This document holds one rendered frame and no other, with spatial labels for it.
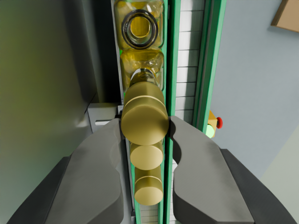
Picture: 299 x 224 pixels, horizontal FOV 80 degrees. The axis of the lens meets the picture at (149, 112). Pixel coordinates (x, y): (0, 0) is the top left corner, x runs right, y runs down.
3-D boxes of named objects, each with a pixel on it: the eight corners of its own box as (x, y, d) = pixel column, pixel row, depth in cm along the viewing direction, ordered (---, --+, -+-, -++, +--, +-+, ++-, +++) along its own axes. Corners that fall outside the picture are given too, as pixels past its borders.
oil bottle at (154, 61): (128, 36, 38) (116, 57, 20) (154, 35, 39) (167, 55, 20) (130, 63, 41) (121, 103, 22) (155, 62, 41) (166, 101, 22)
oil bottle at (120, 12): (125, 5, 36) (108, -5, 17) (153, 4, 36) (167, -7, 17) (127, 36, 38) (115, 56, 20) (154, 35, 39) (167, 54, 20)
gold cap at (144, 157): (129, 121, 21) (127, 145, 17) (160, 119, 21) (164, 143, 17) (132, 145, 22) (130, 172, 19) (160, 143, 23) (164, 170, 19)
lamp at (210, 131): (199, 123, 56) (202, 129, 54) (213, 123, 57) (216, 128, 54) (197, 135, 59) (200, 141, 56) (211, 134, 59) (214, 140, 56)
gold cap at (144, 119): (122, 82, 15) (115, 105, 11) (163, 80, 15) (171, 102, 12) (126, 118, 17) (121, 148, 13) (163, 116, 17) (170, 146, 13)
